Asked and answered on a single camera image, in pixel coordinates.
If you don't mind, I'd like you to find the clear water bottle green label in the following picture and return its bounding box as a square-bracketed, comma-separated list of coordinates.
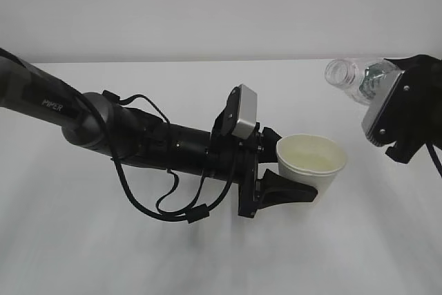
[325, 58, 401, 105]

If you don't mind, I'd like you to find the white paper cup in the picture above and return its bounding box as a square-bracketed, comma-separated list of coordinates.
[276, 134, 348, 204]

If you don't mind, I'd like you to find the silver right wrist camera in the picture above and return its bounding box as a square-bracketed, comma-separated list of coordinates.
[361, 70, 404, 146]

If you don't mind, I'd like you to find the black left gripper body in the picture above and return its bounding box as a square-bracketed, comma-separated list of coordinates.
[205, 86, 260, 218]

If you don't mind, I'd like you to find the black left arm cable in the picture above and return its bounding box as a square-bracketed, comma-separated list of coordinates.
[68, 90, 239, 226]

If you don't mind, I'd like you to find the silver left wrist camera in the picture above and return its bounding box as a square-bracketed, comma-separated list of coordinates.
[232, 84, 258, 140]

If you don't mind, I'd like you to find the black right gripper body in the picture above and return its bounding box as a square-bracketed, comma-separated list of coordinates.
[387, 55, 441, 148]

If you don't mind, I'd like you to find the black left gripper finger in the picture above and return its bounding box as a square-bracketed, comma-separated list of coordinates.
[258, 127, 282, 163]
[258, 169, 318, 209]

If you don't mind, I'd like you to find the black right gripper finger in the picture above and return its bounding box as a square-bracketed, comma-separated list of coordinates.
[385, 136, 424, 164]
[385, 55, 425, 72]

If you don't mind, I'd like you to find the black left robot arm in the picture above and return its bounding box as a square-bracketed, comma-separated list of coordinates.
[1, 50, 318, 223]

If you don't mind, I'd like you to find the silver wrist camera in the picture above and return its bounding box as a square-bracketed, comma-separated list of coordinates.
[361, 70, 404, 146]
[232, 84, 258, 140]

